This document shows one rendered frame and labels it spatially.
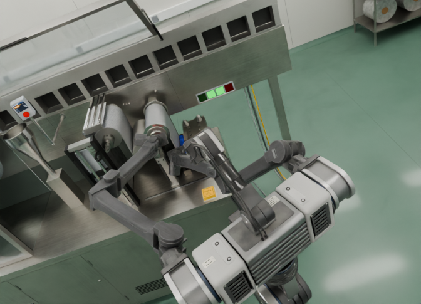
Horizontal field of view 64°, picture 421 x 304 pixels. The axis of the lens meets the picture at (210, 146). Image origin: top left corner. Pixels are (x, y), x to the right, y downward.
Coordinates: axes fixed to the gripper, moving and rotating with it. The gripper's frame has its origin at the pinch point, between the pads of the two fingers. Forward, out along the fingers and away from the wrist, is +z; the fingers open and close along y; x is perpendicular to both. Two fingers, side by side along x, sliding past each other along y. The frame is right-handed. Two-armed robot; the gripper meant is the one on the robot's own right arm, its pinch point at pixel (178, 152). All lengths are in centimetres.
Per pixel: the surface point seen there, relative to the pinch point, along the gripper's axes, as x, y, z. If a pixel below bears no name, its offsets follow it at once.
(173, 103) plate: 27.9, 5.4, 19.1
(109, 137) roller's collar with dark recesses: 22.4, -28.9, -18.6
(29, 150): 32, -76, -14
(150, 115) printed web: 26.1, -6.7, -3.3
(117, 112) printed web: 34.3, -24.7, -1.9
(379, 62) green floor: -8, 219, 197
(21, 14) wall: 186, -144, 197
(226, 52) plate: 45, 47, 9
